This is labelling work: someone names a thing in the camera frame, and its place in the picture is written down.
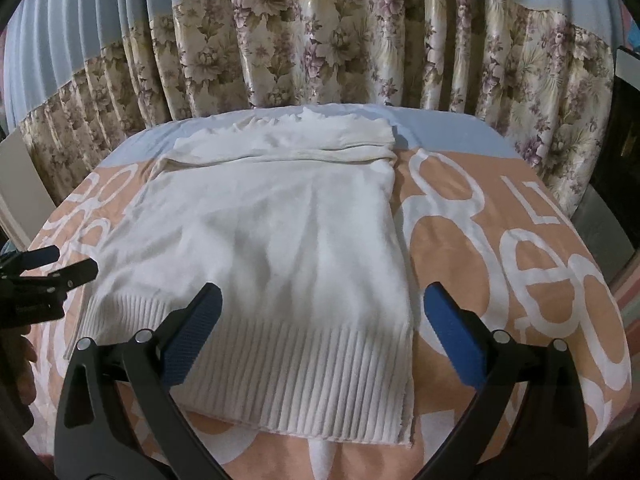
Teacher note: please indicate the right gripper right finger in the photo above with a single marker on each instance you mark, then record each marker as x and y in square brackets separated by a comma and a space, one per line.
[527, 418]

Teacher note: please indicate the floral blue curtain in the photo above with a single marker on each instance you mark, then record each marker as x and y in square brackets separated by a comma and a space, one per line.
[79, 76]

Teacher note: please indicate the beige board panel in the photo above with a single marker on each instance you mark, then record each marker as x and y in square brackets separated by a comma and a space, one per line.
[25, 202]

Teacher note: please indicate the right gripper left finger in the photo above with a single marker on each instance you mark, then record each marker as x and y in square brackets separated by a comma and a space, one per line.
[93, 435]

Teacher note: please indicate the white knit sweater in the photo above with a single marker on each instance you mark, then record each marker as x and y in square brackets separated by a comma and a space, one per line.
[290, 217]

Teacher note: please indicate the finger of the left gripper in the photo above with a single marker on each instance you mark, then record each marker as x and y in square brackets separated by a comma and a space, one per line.
[25, 261]
[65, 274]

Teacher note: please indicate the orange blue printed bedsheet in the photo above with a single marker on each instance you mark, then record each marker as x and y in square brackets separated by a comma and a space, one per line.
[479, 221]

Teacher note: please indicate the person's left hand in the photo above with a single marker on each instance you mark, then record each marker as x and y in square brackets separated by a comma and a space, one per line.
[21, 355]

